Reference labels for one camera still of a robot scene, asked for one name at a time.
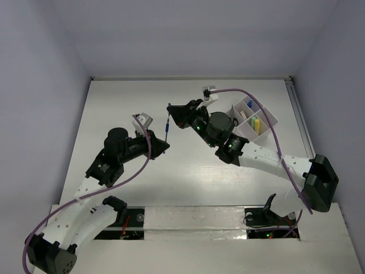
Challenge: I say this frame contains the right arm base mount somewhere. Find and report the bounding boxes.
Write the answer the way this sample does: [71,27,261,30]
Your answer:
[242,194,300,239]

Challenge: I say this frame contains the white divided organizer tray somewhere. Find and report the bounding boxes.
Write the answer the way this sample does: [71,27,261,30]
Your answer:
[226,95,278,143]

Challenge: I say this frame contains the silver taped rail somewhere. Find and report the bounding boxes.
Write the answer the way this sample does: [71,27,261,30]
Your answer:
[143,206,247,241]

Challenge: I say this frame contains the grey white eraser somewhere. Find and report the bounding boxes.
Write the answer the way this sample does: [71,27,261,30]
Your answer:
[240,111,247,120]

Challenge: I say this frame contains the black handled scissors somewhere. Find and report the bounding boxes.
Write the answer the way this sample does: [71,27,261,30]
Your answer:
[230,105,239,127]

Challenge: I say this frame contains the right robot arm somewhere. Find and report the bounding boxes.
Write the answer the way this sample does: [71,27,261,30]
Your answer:
[167,99,339,224]

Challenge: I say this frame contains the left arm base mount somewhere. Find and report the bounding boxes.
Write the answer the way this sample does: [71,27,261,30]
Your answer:
[94,196,145,240]

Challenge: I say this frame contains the blue pen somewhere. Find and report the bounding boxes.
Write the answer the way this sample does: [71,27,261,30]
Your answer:
[165,111,170,142]

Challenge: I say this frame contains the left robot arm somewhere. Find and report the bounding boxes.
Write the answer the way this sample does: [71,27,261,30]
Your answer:
[22,128,170,273]

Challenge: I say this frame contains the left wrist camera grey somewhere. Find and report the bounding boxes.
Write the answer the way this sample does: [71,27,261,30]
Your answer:
[132,112,153,132]

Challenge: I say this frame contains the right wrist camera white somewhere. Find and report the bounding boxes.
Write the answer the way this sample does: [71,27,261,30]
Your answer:
[202,86,218,103]

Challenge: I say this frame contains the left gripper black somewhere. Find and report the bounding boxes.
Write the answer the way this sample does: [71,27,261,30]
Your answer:
[119,127,169,164]

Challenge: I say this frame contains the yellow white glue stick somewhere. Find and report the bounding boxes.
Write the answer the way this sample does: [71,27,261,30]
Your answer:
[254,119,261,136]

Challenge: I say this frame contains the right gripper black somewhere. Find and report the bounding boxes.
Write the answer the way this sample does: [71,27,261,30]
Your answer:
[168,98,216,148]

